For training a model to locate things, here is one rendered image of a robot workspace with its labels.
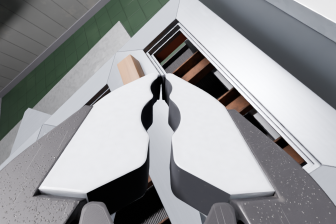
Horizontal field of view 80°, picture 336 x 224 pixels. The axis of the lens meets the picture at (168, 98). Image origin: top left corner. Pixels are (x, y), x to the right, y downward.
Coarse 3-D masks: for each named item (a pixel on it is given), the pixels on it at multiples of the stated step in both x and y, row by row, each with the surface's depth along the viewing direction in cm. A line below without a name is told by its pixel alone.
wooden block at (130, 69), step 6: (126, 60) 65; (132, 60) 64; (120, 66) 66; (126, 66) 64; (132, 66) 63; (138, 66) 66; (120, 72) 65; (126, 72) 64; (132, 72) 62; (138, 72) 62; (126, 78) 63; (132, 78) 61
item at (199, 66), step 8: (192, 56) 78; (200, 56) 80; (184, 64) 79; (192, 64) 81; (200, 64) 80; (208, 64) 73; (176, 72) 80; (184, 72) 82; (192, 72) 80; (200, 72) 75; (208, 72) 77; (192, 80) 76
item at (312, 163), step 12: (180, 24) 68; (156, 36) 70; (168, 36) 71; (192, 36) 64; (144, 48) 71; (156, 48) 73; (204, 48) 61; (156, 60) 71; (216, 60) 57; (228, 72) 55; (240, 84) 52; (96, 96) 76; (252, 96) 49; (264, 108) 47; (276, 120) 45; (288, 132) 43; (300, 144) 42; (300, 156) 44; (312, 156) 40; (312, 168) 40
